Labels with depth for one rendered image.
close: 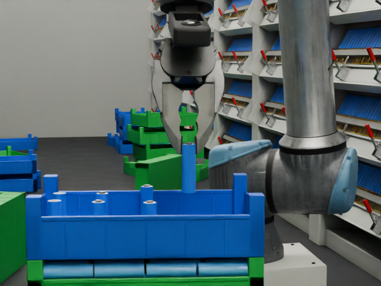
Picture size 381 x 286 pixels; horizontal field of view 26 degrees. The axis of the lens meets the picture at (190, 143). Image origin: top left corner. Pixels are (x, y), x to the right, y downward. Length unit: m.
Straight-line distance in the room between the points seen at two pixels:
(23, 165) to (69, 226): 2.53
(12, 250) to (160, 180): 0.89
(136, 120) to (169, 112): 2.96
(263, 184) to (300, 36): 0.34
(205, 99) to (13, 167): 2.54
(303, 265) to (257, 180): 0.21
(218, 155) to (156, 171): 1.09
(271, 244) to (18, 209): 0.73
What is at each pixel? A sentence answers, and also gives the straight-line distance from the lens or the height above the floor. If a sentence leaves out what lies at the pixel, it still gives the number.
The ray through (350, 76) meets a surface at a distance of 2.32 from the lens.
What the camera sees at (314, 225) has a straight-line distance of 2.60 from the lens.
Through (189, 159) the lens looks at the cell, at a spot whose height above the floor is 0.44.
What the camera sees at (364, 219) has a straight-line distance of 2.26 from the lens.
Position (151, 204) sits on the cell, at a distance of 1.06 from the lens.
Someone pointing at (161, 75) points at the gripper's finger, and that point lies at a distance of 1.08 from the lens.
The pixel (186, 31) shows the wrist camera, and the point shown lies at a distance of 1.00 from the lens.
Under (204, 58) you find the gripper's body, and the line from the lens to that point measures 1.08.
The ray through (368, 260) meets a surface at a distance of 2.27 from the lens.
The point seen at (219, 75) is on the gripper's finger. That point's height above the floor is 0.55.
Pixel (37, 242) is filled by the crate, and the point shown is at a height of 0.34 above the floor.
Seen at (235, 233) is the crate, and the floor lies 0.35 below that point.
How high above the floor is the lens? 0.57
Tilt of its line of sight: 6 degrees down
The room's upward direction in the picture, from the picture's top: straight up
